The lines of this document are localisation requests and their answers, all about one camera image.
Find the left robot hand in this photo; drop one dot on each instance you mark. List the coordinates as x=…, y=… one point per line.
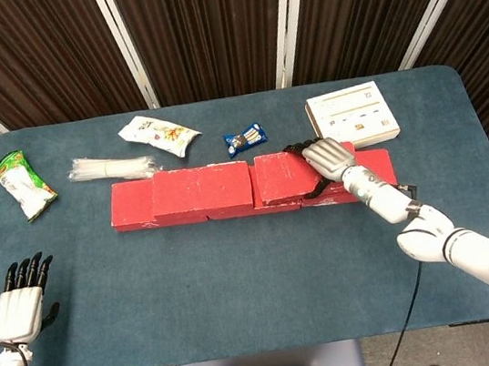
x=17, y=313

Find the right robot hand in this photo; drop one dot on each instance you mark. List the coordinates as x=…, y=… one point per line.
x=330, y=158

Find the red brick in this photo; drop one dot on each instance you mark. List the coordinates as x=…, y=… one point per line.
x=278, y=175
x=130, y=207
x=199, y=189
x=253, y=211
x=380, y=167

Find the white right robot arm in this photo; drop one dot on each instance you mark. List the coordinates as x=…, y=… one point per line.
x=457, y=248

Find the white flat box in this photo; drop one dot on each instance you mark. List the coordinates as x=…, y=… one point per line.
x=351, y=112

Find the blue cookie packet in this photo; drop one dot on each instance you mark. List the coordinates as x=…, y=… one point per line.
x=245, y=139

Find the green white snack bag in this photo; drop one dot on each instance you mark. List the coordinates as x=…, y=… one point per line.
x=24, y=186

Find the blue felt table cover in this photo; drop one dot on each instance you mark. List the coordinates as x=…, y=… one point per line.
x=242, y=293

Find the clear plastic straw packet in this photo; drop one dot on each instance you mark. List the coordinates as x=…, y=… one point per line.
x=109, y=168

